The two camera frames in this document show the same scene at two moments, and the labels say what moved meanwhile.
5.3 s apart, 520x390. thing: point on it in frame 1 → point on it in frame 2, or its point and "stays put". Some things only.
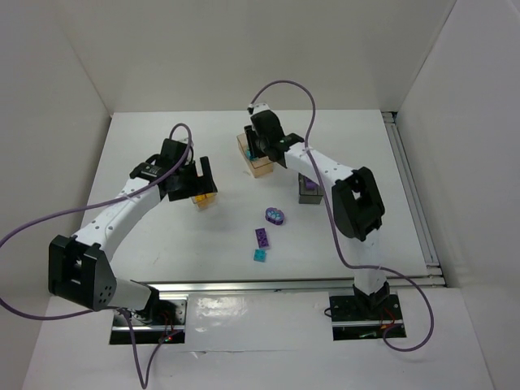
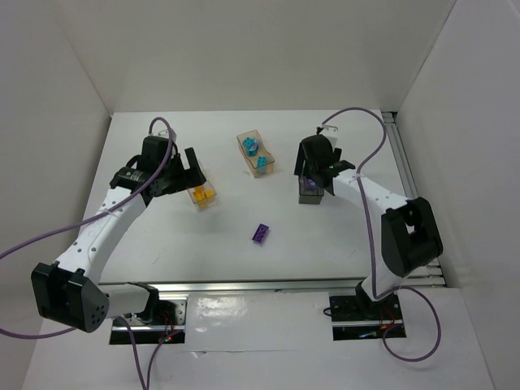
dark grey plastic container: x=309 y=192 stays put
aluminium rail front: x=167 y=288 stays put
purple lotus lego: x=274 y=215 → x=310 y=184
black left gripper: x=194 y=179 → x=187 y=175
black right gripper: x=255 y=143 → x=310 y=170
